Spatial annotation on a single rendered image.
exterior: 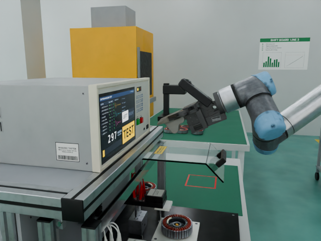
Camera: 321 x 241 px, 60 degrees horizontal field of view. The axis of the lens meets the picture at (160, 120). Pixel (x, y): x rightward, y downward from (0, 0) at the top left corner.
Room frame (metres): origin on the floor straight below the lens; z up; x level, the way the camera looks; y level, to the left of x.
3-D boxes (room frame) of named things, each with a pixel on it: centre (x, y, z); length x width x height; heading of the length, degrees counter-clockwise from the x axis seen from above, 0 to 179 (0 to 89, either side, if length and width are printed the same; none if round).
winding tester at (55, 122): (0.87, 0.28, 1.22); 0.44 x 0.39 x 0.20; 167
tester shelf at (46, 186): (0.86, 0.28, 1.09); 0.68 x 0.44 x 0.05; 167
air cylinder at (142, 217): (0.94, 0.08, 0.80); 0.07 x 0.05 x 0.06; 167
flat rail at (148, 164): (0.81, 0.07, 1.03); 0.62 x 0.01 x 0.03; 167
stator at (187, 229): (0.90, -0.06, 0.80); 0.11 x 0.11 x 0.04
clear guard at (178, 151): (0.96, -0.07, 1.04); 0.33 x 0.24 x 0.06; 77
